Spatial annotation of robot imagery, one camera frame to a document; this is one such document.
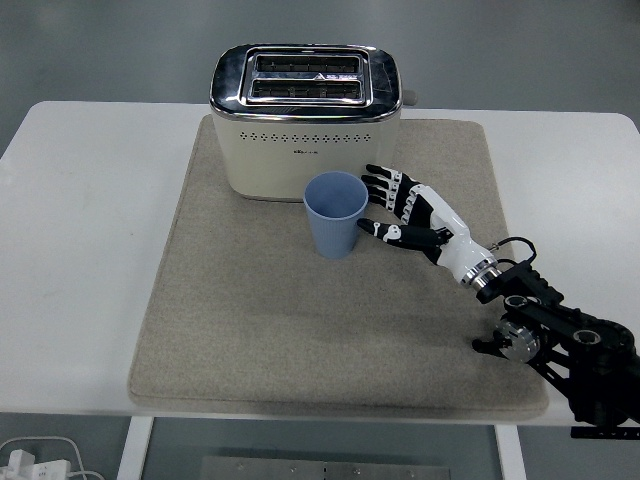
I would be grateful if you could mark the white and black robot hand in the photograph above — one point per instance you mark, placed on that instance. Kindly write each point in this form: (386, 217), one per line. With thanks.
(460, 245)

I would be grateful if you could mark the light blue ribbed cup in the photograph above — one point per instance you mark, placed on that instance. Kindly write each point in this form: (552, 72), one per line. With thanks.
(332, 235)

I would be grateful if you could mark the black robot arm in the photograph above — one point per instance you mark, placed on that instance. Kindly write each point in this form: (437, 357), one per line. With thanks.
(550, 310)

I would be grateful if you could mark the cream and chrome toaster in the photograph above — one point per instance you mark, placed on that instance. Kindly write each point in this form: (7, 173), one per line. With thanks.
(305, 150)

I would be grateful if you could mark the white table leg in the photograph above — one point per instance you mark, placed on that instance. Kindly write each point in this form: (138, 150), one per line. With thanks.
(134, 450)
(511, 452)

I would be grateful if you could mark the beige fabric table mat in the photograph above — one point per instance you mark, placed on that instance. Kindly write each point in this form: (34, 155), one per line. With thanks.
(250, 325)

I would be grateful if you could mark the black table control panel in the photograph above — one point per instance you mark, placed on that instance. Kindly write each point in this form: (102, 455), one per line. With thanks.
(605, 433)

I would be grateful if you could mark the grey metal plate with screws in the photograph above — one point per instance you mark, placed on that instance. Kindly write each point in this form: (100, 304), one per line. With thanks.
(325, 470)

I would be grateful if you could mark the white power strip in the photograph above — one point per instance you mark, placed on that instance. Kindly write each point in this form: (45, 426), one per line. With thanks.
(35, 467)

